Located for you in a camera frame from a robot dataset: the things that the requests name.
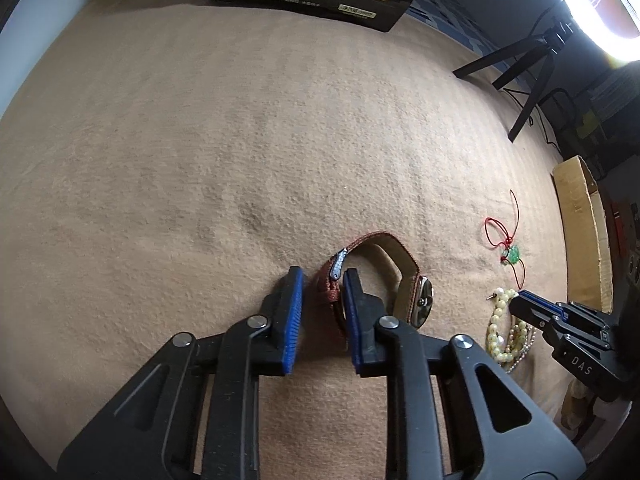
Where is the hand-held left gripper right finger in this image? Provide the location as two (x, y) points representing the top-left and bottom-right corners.
(341, 268), (586, 480)

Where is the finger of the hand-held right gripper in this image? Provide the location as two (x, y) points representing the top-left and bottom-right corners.
(517, 290), (570, 319)
(509, 299), (557, 337)

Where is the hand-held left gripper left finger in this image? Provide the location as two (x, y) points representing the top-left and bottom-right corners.
(57, 266), (306, 480)

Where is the small pearl bead strand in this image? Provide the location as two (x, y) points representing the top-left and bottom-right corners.
(506, 321), (537, 374)

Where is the cream bead bracelet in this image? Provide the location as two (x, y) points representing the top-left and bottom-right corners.
(486, 287), (522, 363)

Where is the jade pendant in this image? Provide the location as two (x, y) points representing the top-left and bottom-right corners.
(484, 190), (524, 281)

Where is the red strap wristwatch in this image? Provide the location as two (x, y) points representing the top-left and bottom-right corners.
(312, 231), (436, 341)

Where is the cardboard box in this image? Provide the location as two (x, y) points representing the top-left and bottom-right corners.
(551, 156), (615, 314)

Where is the black tripod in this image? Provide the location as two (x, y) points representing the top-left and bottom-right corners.
(452, 14), (577, 142)

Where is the blue patterned bed sheet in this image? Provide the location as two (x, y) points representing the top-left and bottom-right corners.
(407, 0), (507, 68)

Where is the black cable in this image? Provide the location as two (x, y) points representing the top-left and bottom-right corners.
(502, 87), (568, 157)

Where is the ring light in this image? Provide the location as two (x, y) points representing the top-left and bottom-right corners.
(542, 0), (640, 68)

